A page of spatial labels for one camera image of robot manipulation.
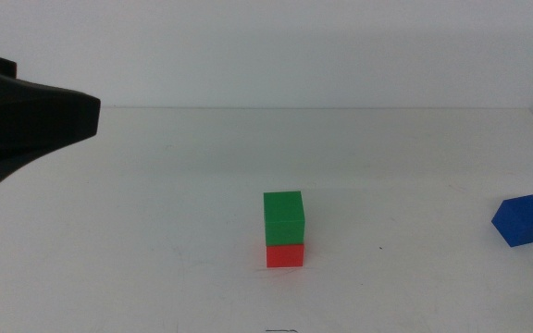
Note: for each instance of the blue cube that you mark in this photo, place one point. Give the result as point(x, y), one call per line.
point(522, 221)

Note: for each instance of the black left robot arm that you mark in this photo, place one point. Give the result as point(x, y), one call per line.
point(21, 125)

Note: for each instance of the green cube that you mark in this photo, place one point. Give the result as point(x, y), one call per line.
point(284, 217)

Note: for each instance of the red cube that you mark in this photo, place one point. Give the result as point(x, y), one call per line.
point(285, 255)

